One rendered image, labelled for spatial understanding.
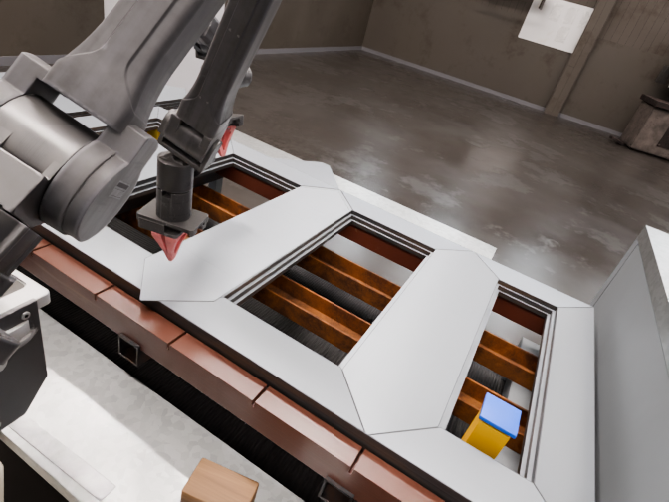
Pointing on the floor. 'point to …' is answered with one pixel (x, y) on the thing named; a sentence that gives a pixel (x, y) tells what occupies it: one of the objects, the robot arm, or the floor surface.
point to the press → (649, 125)
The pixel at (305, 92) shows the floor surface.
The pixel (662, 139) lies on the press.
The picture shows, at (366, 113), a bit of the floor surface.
